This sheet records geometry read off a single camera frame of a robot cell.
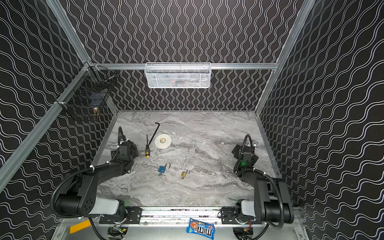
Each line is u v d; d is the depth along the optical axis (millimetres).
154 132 1067
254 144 767
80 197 433
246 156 708
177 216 758
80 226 701
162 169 904
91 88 976
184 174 881
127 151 717
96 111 835
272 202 429
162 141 1034
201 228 701
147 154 947
